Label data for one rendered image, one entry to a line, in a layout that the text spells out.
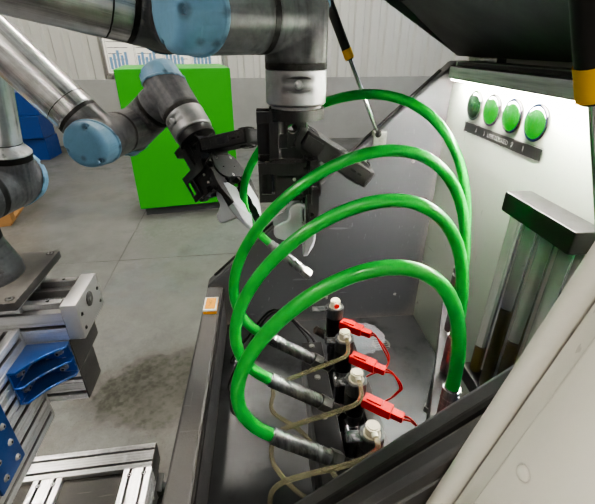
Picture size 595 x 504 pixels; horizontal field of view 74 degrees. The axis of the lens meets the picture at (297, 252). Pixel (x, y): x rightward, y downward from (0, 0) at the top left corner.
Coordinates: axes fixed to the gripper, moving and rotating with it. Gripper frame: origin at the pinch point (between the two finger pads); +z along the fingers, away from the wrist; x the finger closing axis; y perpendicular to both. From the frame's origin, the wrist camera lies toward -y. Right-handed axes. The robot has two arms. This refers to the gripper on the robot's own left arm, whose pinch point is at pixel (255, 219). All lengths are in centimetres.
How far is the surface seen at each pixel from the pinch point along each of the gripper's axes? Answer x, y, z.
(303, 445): 24.3, -7.2, 30.2
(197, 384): 11.8, 20.4, 19.9
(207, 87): -223, 128, -184
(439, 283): 22.3, -28.9, 21.3
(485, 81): -16.5, -40.6, 1.7
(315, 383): 4.4, 3.3, 29.6
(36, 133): -256, 425, -370
